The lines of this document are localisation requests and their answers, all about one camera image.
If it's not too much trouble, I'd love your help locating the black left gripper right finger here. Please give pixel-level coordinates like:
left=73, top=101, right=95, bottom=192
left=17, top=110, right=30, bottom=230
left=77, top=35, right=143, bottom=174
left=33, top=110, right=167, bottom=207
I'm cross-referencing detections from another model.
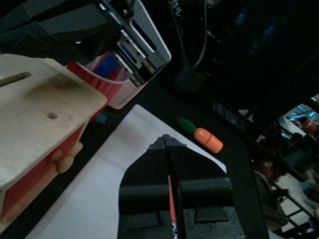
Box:
left=166, top=134, right=249, bottom=239

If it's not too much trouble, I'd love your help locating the grey slotted plate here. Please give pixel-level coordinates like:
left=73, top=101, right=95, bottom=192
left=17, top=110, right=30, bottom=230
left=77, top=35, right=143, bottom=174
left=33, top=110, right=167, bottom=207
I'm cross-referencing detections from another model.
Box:
left=99, top=0, right=174, bottom=88

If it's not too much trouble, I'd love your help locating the white mat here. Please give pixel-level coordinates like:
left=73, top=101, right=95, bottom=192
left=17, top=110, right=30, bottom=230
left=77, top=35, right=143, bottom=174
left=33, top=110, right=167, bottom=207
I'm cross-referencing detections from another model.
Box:
left=25, top=104, right=229, bottom=239

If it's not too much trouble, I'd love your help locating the red drawer with wooden knob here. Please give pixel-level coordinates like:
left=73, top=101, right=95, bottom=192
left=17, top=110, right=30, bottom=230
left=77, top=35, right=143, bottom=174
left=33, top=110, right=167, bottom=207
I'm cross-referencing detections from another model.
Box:
left=0, top=122, right=90, bottom=232

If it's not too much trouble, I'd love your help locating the grey cable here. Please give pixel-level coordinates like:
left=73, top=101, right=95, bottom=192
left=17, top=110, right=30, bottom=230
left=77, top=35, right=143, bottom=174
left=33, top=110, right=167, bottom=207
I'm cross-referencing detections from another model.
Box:
left=171, top=0, right=210, bottom=70

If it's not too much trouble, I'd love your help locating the orange round background object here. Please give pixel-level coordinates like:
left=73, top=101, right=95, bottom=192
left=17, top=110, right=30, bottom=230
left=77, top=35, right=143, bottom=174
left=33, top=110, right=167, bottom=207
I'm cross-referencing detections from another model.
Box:
left=300, top=116, right=319, bottom=136

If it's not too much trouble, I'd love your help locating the blue piece in bowl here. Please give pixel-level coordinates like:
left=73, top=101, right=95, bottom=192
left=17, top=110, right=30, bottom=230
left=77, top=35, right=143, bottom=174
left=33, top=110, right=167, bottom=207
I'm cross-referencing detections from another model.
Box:
left=94, top=53, right=122, bottom=78

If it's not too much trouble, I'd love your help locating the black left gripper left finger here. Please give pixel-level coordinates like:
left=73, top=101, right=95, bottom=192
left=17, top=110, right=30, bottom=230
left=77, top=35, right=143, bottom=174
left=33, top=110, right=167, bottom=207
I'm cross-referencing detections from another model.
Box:
left=118, top=134, right=178, bottom=239

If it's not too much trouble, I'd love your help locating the orange toy carrot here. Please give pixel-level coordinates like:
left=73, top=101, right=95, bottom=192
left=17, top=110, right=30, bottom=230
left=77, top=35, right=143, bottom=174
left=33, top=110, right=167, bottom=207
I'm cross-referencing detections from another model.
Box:
left=178, top=116, right=226, bottom=154

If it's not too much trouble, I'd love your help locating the black adapter box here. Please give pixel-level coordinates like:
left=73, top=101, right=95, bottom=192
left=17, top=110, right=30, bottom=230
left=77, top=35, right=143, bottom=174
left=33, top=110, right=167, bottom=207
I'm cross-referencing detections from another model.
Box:
left=174, top=66, right=207, bottom=93

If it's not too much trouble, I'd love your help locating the black frame rail with lettering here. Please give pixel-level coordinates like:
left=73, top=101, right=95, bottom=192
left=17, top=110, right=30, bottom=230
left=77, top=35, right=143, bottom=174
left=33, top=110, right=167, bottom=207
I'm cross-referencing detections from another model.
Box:
left=203, top=98, right=268, bottom=148

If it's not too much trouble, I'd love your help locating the wooden toy cabinet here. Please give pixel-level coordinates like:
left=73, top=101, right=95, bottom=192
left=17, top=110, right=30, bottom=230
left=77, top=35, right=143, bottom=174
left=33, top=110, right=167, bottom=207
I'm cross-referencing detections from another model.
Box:
left=0, top=53, right=109, bottom=232

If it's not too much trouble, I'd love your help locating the small blue block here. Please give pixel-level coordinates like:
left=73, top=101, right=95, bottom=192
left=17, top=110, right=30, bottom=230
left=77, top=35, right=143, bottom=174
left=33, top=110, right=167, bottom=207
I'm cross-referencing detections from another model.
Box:
left=95, top=113, right=109, bottom=125

